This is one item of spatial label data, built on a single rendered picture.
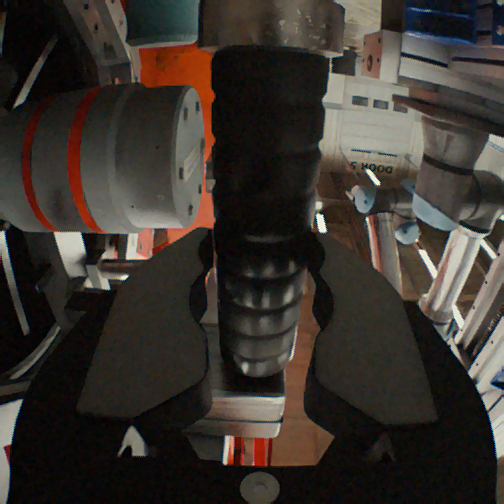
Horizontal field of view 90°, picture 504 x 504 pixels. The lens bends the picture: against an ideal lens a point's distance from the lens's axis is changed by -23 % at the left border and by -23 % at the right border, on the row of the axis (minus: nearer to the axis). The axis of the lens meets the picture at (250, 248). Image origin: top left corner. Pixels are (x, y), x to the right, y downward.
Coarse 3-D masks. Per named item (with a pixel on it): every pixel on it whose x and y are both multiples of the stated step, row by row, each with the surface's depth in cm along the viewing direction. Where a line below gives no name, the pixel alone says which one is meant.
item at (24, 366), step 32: (0, 0) 20; (32, 0) 25; (0, 32) 23; (32, 32) 32; (64, 32) 34; (0, 64) 36; (32, 64) 31; (64, 64) 39; (0, 96) 42; (32, 96) 43; (0, 224) 31; (0, 256) 31; (0, 288) 32; (0, 320) 39; (32, 320) 40; (0, 352) 32; (32, 352) 34
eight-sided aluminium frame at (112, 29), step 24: (72, 0) 28; (96, 0) 29; (96, 24) 36; (120, 24) 36; (96, 48) 38; (120, 48) 39; (120, 72) 43; (120, 240) 50; (0, 384) 23; (24, 384) 27; (0, 408) 18; (0, 432) 17
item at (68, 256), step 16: (32, 240) 30; (48, 240) 30; (64, 240) 31; (80, 240) 35; (32, 256) 31; (48, 256) 31; (64, 256) 31; (80, 256) 35; (64, 272) 32; (80, 272) 35; (48, 288) 34; (64, 288) 33; (64, 304) 35; (64, 320) 36
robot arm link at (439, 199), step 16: (432, 176) 55; (448, 176) 52; (464, 176) 52; (416, 192) 61; (432, 192) 56; (448, 192) 54; (464, 192) 54; (480, 192) 55; (416, 208) 61; (432, 208) 57; (448, 208) 55; (464, 208) 56; (432, 224) 59; (448, 224) 57
